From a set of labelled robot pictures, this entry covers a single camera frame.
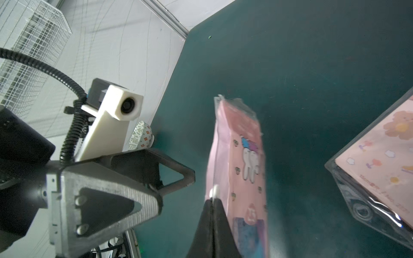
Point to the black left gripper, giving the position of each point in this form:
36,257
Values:
89,201

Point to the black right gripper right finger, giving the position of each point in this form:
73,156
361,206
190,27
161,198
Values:
223,240

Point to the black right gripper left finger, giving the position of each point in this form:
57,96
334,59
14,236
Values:
202,245

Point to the small pink ruler set pouch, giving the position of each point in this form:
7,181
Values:
374,173

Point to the patterned ceramic bowl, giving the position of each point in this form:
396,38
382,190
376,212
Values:
142,137

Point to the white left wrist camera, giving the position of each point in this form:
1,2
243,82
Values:
114,108

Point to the white wire basket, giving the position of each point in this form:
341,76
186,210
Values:
39,30

